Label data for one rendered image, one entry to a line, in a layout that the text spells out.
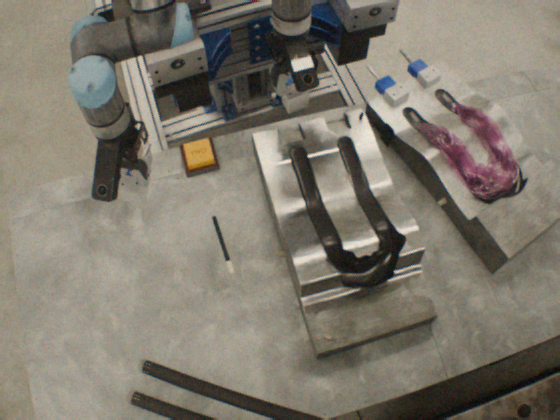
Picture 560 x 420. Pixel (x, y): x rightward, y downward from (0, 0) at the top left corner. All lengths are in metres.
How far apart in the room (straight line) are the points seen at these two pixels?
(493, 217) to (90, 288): 0.89
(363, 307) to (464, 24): 1.94
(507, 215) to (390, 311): 0.33
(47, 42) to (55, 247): 1.69
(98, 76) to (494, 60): 2.14
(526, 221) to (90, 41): 0.95
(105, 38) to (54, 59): 1.83
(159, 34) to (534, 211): 0.86
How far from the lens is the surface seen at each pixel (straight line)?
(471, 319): 1.29
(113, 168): 1.05
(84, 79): 0.92
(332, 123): 1.34
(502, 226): 1.26
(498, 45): 2.85
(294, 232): 1.17
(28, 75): 2.82
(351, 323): 1.17
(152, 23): 0.99
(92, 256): 1.33
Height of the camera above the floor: 1.99
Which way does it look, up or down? 66 degrees down
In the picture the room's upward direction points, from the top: 1 degrees counter-clockwise
